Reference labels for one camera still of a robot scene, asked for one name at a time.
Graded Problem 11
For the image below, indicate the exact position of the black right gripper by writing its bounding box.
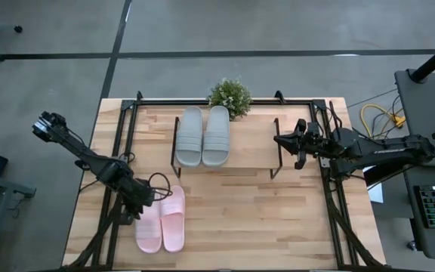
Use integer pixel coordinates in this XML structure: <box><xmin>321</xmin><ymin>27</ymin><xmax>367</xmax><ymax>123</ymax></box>
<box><xmin>273</xmin><ymin>118</ymin><xmax>323</xmax><ymax>171</ymax></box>

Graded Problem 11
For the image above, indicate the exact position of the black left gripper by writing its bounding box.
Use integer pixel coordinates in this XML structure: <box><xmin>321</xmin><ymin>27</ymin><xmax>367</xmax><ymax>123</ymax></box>
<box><xmin>121</xmin><ymin>177</ymin><xmax>156</xmax><ymax>227</ymax></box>

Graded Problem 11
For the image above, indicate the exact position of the pink slide sandal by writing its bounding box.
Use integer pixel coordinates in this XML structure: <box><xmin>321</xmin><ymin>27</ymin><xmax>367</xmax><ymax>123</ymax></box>
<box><xmin>134</xmin><ymin>196</ymin><xmax>163</xmax><ymax>255</ymax></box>
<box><xmin>159</xmin><ymin>184</ymin><xmax>187</xmax><ymax>253</ymax></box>

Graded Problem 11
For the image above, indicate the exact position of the grey slide sandal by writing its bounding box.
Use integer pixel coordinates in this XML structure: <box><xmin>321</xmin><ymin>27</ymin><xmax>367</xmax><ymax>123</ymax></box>
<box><xmin>174</xmin><ymin>105</ymin><xmax>205</xmax><ymax>168</ymax></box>
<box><xmin>201</xmin><ymin>104</ymin><xmax>231</xmax><ymax>168</ymax></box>

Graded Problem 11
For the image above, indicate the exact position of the wooden shelf with black legs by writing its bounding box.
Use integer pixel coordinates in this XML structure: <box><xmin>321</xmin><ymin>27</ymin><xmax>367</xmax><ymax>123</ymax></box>
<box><xmin>170</xmin><ymin>116</ymin><xmax>284</xmax><ymax>181</ymax></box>

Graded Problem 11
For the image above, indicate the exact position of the small potted green plant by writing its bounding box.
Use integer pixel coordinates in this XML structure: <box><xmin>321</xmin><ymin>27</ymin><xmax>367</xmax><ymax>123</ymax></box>
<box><xmin>207</xmin><ymin>78</ymin><xmax>253</xmax><ymax>122</ymax></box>

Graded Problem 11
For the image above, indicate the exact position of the white paper sheet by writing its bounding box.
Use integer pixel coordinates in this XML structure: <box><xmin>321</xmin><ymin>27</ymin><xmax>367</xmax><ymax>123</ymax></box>
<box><xmin>362</xmin><ymin>165</ymin><xmax>384</xmax><ymax>204</ymax></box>

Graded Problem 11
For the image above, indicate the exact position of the grey side table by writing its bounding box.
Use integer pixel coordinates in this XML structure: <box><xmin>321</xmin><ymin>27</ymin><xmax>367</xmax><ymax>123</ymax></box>
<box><xmin>0</xmin><ymin>172</ymin><xmax>37</xmax><ymax>272</ymax></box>

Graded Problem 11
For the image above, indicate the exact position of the dark grey desk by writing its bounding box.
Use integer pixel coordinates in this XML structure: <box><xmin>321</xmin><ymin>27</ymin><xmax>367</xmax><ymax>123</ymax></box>
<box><xmin>393</xmin><ymin>69</ymin><xmax>435</xmax><ymax>261</ymax></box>

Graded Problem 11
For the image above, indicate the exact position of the black pole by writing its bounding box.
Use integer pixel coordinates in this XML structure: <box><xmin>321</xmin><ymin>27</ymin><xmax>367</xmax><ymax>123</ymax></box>
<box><xmin>409</xmin><ymin>34</ymin><xmax>435</xmax><ymax>83</ymax></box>

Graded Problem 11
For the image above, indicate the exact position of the black metal rig frame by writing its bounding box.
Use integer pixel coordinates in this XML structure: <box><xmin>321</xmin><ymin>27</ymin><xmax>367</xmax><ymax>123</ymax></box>
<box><xmin>62</xmin><ymin>89</ymin><xmax>392</xmax><ymax>272</ymax></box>

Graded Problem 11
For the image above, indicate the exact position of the yellow cable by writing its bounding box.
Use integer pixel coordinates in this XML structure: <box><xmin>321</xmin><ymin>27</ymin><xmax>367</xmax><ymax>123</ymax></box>
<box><xmin>359</xmin><ymin>104</ymin><xmax>406</xmax><ymax>150</ymax></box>

